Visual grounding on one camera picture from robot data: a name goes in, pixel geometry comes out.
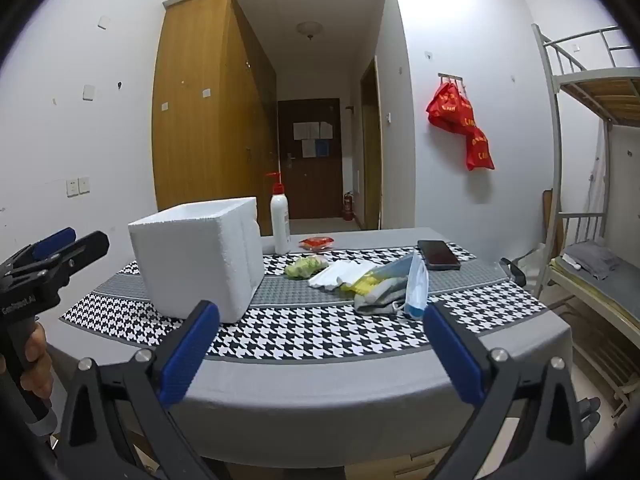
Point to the round ceiling lamp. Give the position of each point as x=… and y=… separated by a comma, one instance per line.
x=310, y=28

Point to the white wall switch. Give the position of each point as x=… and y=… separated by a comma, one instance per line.
x=104, y=21
x=89, y=91
x=84, y=185

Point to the wooden wardrobe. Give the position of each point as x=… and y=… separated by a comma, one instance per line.
x=200, y=125

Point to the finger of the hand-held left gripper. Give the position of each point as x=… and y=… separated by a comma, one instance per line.
x=55, y=242
x=87, y=249

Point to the person's left hand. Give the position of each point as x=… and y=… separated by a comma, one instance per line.
x=34, y=352

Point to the red fire extinguisher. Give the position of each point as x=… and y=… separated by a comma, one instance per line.
x=348, y=207

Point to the metal wall hook rack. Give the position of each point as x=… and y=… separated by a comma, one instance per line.
x=450, y=77

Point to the dark slipper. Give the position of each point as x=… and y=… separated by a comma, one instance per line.
x=587, y=410

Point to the red plastic bag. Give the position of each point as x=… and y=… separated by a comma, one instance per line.
x=446, y=107
x=479, y=147

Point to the red snack packet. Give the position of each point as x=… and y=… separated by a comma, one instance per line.
x=316, y=244

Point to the black smartphone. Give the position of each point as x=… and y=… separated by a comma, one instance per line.
x=439, y=255

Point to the dark brown entrance door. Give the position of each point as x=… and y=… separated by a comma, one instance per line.
x=320, y=185

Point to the grey tablecloth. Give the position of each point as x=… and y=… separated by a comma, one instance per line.
x=310, y=400

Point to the blue paper notice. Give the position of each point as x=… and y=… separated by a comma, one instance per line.
x=322, y=148

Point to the white paper notice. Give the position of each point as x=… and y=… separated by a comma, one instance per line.
x=325, y=130
x=301, y=131
x=308, y=149

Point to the white pump bottle red cap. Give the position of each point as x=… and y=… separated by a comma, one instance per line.
x=280, y=225

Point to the white hanging cloth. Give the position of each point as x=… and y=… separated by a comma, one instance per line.
x=597, y=170

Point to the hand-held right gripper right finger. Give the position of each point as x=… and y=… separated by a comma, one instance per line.
x=452, y=355

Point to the green snack packet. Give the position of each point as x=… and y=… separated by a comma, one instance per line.
x=302, y=267

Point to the houndstooth table runner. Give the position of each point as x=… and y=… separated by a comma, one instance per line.
x=300, y=330

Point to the grey sock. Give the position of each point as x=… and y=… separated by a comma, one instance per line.
x=380, y=301

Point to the white wall socket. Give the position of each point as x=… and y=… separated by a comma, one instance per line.
x=72, y=187

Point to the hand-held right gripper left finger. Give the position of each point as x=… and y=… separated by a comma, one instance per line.
x=192, y=355

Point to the white metal bunk bed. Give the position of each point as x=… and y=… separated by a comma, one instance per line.
x=557, y=125

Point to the yellow foam net sleeve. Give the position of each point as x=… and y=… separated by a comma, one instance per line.
x=365, y=286

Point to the white foam box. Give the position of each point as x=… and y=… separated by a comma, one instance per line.
x=190, y=260

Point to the grey folded cloth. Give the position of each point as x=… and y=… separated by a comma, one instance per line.
x=592, y=258

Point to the wooden boards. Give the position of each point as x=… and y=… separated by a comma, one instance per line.
x=548, y=220

